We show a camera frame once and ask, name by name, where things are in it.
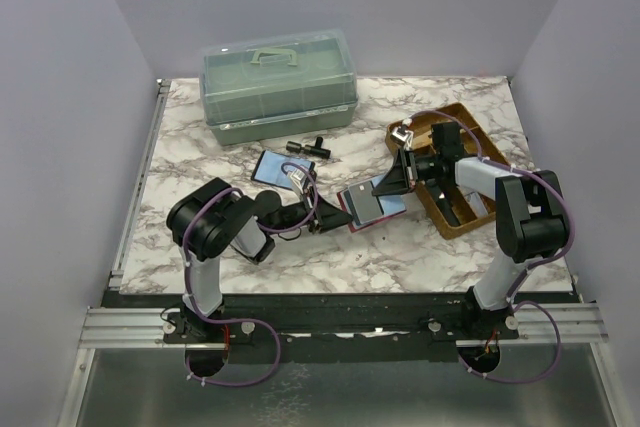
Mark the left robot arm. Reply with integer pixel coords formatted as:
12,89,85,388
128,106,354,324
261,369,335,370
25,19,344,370
166,167,353,336

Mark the smartphone with blue screen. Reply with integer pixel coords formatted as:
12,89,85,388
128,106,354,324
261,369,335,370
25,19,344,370
251,150,315,191

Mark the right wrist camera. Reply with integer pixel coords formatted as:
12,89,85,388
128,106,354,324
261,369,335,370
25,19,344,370
390,123,414,150

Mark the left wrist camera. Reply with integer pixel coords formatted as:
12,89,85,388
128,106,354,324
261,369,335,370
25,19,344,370
287,168,309,196

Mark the green plastic storage box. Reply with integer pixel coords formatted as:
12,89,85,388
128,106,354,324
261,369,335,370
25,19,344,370
199,29,359,146

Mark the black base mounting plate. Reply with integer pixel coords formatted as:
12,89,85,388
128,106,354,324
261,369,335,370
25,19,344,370
163,293,518,363

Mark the black T-shaped pipe fitting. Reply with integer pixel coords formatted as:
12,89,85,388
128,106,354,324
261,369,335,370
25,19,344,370
285,136,331,159

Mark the aluminium rail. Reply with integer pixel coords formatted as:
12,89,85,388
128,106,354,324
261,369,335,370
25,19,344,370
79,303,609,349

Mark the black tool in tray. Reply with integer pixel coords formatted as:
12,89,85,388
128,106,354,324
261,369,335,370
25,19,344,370
430,185,461,227

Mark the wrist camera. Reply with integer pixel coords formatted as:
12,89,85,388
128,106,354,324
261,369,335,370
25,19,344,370
287,168,309,196
390,123,414,150

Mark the brown woven tray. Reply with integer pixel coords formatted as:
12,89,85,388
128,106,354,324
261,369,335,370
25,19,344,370
385,103,507,240

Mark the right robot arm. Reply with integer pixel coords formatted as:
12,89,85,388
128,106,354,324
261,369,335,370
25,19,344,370
373,119,574,335

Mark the red card holder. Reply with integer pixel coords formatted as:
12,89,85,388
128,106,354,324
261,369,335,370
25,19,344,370
337,175,407,233

